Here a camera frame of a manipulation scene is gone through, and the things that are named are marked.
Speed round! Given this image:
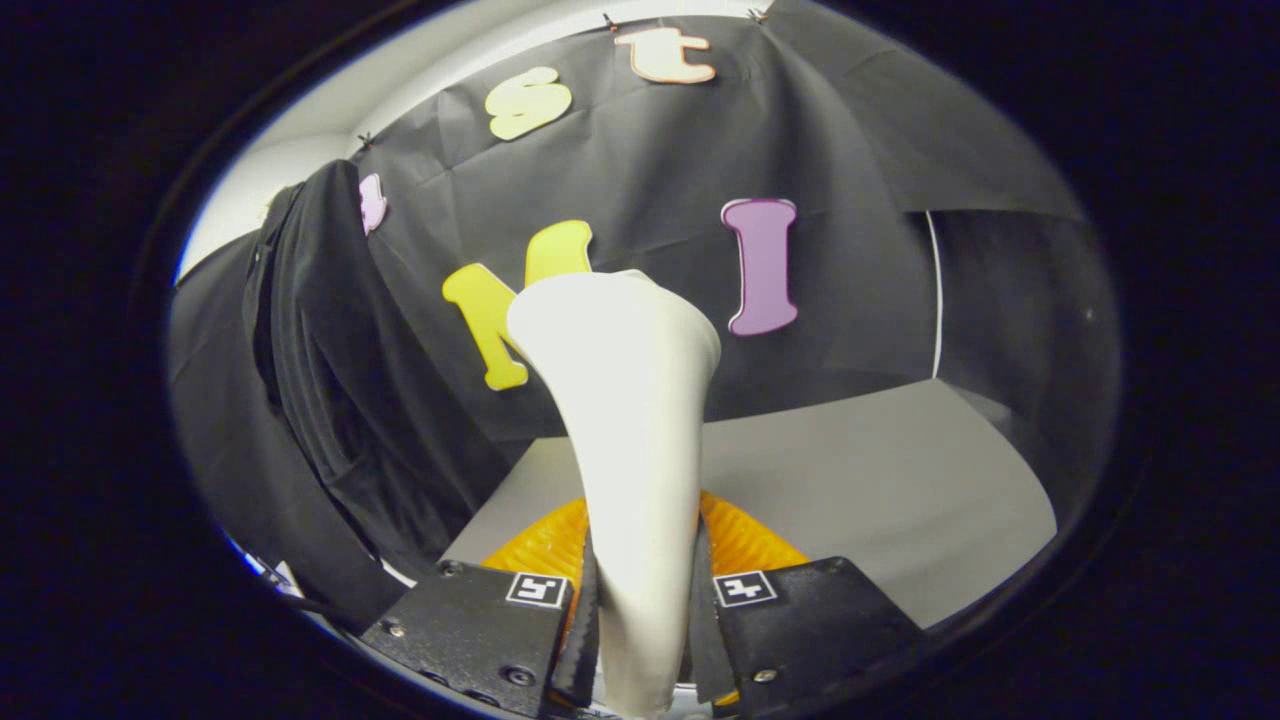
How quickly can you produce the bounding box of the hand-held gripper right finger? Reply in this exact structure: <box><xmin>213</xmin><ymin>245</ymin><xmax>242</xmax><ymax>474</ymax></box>
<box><xmin>685</xmin><ymin>490</ymin><xmax>926</xmax><ymax>719</ymax></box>

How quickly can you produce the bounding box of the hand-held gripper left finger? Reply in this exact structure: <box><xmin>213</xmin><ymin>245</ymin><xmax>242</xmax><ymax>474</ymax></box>
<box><xmin>358</xmin><ymin>497</ymin><xmax>601</xmax><ymax>719</ymax></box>

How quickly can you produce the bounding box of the white garment steamer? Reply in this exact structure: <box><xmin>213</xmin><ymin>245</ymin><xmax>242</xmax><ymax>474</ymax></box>
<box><xmin>506</xmin><ymin>268</ymin><xmax>723</xmax><ymax>719</ymax></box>

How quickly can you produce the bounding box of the black jacket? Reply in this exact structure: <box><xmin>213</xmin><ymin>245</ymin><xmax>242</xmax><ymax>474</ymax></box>
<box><xmin>243</xmin><ymin>160</ymin><xmax>516</xmax><ymax>586</ymax></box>

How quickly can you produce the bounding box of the grey cabinet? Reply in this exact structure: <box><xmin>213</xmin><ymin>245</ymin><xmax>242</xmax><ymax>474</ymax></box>
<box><xmin>440</xmin><ymin>378</ymin><xmax>1059</xmax><ymax>631</ymax></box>

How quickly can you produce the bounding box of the black backdrop cloth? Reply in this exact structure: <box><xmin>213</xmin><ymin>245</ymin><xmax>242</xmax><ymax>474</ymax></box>
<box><xmin>165</xmin><ymin>0</ymin><xmax>1121</xmax><ymax>631</ymax></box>

